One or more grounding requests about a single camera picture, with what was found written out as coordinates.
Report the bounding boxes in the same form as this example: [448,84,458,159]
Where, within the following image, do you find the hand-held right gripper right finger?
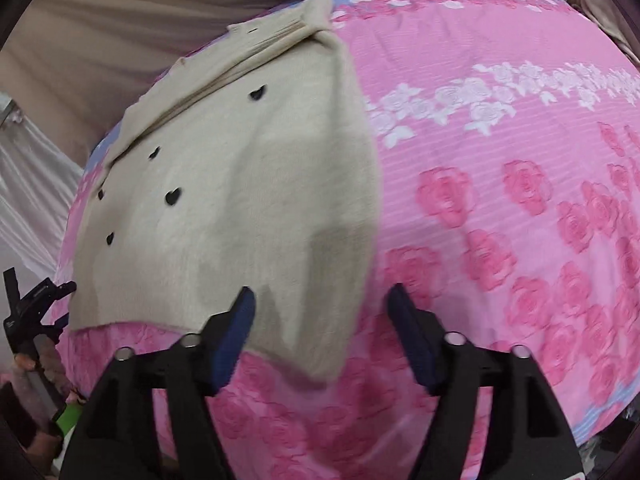
[387,283,586,480]

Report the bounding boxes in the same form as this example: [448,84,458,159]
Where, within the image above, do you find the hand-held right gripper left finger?
[73,286,257,480]

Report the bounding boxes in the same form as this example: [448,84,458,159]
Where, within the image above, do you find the person's left hand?
[14,340,68,396]

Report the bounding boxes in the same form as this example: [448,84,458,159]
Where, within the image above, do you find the beige sweater with black hearts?
[68,0,384,384]

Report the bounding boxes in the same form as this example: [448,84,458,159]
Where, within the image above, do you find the white sheer curtain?
[0,91,86,321]

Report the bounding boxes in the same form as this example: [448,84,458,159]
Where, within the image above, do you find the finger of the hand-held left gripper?
[4,269,78,346]

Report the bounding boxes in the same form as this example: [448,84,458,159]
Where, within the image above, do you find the pink floral bed sheet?
[52,0,640,480]

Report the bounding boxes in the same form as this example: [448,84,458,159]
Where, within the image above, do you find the beige cloth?
[0,0,481,161]

